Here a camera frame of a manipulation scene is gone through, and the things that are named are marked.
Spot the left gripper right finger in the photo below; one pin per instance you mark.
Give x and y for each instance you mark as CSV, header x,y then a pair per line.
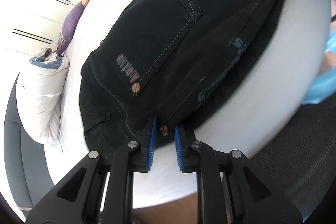
x,y
230,188

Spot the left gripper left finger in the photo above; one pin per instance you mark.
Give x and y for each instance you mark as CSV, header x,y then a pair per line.
x,y
94,192

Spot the black denim pants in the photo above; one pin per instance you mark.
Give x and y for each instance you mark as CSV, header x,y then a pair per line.
x,y
169,59

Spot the dark grey headboard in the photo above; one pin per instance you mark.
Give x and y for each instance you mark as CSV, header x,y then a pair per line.
x,y
25,162

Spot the white bed mattress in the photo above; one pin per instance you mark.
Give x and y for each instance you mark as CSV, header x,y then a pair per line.
x,y
264,97

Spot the blue sleeve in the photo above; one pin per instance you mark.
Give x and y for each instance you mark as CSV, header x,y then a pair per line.
x,y
323,85

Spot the folded grey duvet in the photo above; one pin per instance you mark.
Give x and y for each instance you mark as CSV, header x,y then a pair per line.
x,y
38,92

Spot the purple cushion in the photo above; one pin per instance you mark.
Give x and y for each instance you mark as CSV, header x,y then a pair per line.
x,y
69,27

